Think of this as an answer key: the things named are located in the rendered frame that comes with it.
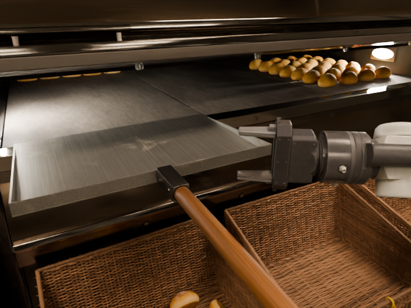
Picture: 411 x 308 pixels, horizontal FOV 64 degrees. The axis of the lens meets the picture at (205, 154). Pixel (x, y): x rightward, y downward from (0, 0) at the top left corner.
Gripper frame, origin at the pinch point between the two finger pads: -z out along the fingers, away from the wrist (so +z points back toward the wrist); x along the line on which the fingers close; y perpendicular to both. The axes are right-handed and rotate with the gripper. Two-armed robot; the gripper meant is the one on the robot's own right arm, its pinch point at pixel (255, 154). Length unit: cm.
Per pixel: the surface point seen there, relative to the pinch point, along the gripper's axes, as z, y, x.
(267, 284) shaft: 1.4, 23.0, -6.3
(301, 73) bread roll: 24, -111, -6
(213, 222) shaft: -6.1, 11.8, -6.1
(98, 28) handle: -33.5, -18.3, 19.5
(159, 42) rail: -21.3, -21.4, 16.4
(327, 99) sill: 29, -74, -9
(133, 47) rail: -26.0, -18.0, 15.8
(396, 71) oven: 74, -130, -8
